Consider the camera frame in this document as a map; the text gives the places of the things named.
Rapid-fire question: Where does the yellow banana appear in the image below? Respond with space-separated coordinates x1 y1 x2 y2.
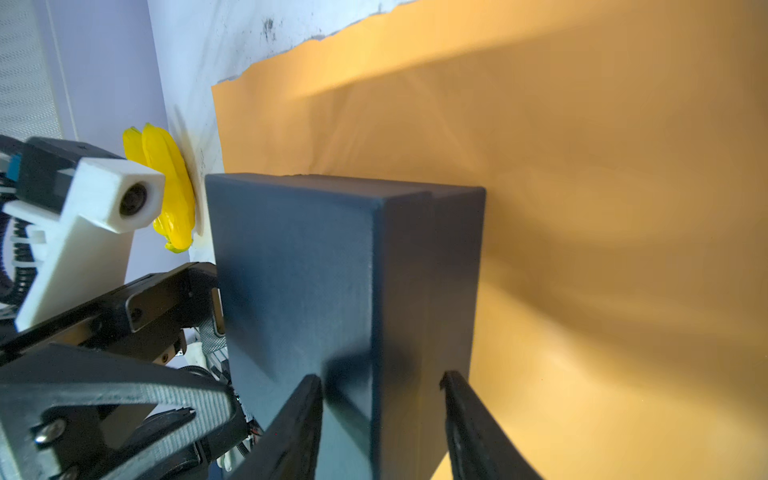
122 127 149 167
141 124 196 253

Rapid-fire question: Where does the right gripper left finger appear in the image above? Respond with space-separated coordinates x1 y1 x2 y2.
230 374 323 480

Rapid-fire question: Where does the lower white wire shelf basket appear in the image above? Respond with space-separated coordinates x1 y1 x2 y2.
1 1 78 140

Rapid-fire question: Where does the dark blue gift box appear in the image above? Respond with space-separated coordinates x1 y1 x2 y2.
206 174 486 479

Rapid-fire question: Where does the yellow banana right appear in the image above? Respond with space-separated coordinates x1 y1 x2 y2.
141 124 196 253

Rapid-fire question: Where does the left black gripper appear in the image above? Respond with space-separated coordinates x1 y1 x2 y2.
1 263 248 479

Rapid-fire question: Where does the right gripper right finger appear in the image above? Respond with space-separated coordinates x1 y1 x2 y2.
440 371 541 480

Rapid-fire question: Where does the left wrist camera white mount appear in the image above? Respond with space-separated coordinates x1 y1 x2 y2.
1 136 165 332

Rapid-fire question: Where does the yellow banana left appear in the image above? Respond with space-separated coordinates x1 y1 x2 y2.
122 127 149 167

